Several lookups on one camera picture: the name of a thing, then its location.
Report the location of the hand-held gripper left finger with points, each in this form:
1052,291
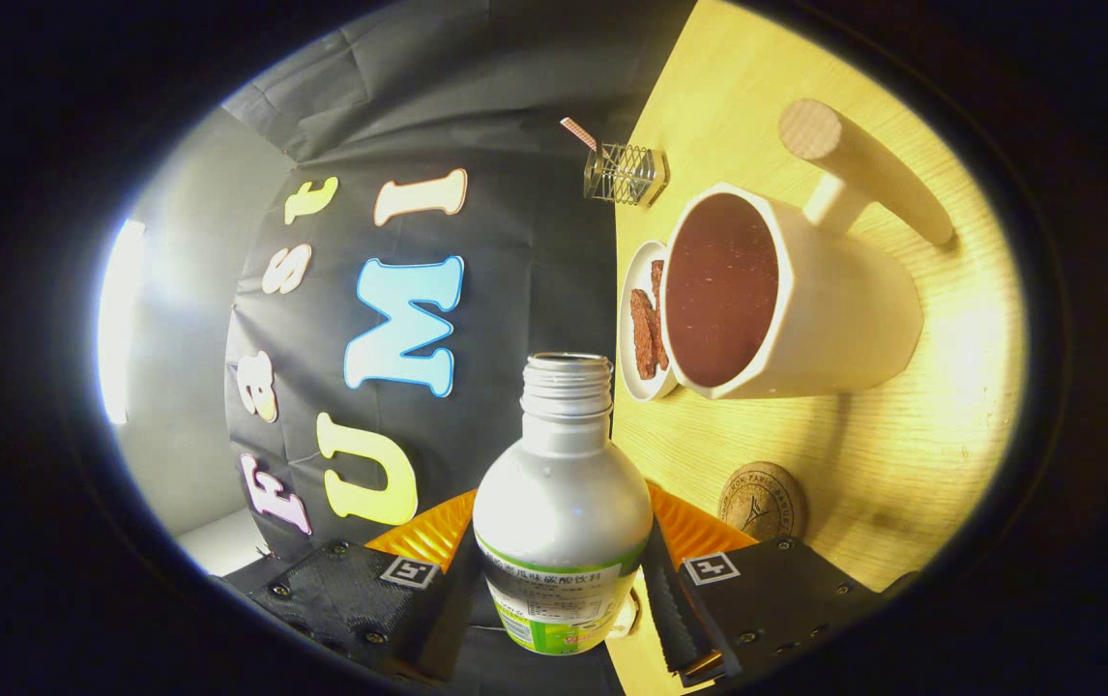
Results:
341,594

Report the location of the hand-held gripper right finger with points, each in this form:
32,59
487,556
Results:
672,611

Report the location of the round cork coaster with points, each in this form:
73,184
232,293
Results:
762,501

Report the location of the silver juice bottle green label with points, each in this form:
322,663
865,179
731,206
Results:
562,503

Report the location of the white oval plate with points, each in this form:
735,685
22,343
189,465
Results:
636,372

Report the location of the light wooden table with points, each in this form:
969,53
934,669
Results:
902,454

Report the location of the brown meat slice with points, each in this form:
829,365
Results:
644,333
658,290

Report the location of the black backdrop cloth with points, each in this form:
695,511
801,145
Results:
515,242

